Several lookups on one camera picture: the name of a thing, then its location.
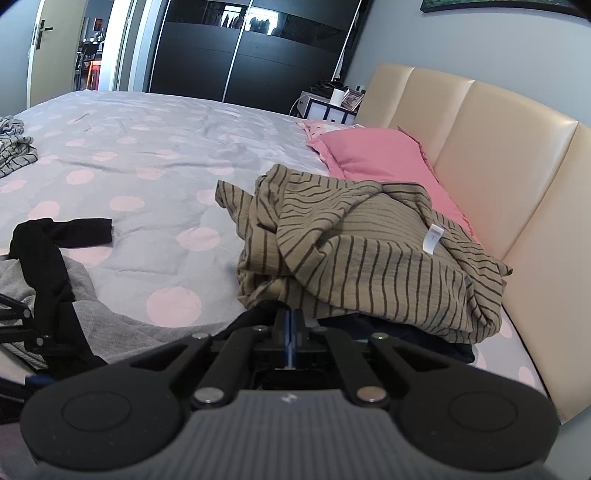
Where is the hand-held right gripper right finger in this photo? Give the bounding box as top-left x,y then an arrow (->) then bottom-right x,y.
292,308 -> 451,408

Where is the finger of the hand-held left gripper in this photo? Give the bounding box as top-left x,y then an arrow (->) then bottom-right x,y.
0,371 -> 58,402
0,295 -> 51,370

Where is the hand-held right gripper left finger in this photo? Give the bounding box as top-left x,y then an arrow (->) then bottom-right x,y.
129,308 -> 291,409

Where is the grey sweater with black sleeves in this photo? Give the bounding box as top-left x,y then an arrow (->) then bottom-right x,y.
0,217 -> 278,384

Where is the olive striped shirt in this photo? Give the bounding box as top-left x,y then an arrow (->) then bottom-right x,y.
215,162 -> 514,344

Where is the black folded garment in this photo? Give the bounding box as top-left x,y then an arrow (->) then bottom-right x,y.
318,311 -> 477,366

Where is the dark grey striped garment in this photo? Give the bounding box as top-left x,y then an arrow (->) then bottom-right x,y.
0,115 -> 38,181

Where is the pink dotted pillow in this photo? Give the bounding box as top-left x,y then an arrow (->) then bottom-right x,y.
295,117 -> 358,139

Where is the grey pink-dotted bed sheet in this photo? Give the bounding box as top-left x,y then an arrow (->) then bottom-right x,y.
0,90 -> 550,402

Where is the white nightstand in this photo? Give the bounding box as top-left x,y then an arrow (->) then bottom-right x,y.
295,90 -> 360,125

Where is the beige padded headboard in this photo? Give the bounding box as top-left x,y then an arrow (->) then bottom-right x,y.
355,62 -> 580,425

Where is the cream room door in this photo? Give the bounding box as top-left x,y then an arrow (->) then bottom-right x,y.
25,0 -> 90,109

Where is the black sliding wardrobe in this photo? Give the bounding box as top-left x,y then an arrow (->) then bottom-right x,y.
148,0 -> 375,115

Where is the framed landscape painting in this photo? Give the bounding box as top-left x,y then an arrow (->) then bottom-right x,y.
420,0 -> 591,19

